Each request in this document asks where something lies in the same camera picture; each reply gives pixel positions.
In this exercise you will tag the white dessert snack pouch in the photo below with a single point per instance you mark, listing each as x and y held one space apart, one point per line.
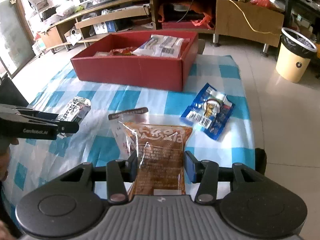
121 133

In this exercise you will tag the blue white checkered tablecloth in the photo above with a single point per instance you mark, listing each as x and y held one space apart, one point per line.
35 162

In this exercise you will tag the green white Kapron wafer pack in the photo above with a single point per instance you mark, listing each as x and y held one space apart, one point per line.
72 115

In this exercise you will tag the black chair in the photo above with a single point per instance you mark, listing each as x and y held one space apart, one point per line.
10 95

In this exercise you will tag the blue coconut snack packet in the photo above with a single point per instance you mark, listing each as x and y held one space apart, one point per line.
209 112

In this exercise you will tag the beige trash bin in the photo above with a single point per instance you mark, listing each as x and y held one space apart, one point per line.
295 54

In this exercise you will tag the red cardboard box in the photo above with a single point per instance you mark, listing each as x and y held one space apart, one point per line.
143 71

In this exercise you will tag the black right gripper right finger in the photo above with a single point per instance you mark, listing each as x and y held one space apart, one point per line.
246 200

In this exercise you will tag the brown bread package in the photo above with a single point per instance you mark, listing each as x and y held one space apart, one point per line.
159 150

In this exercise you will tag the orange plastic bag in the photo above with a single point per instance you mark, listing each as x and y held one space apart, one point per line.
185 16

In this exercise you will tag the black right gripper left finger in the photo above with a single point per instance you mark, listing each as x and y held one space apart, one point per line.
76 201

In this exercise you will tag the wooden TV cabinet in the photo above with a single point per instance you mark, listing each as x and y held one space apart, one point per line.
217 17

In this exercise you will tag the white bread package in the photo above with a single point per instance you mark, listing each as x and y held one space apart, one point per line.
162 46

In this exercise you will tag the person left hand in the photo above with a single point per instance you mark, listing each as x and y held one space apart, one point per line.
5 159

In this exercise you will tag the red spicy snack packet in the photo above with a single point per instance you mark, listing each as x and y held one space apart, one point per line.
122 51

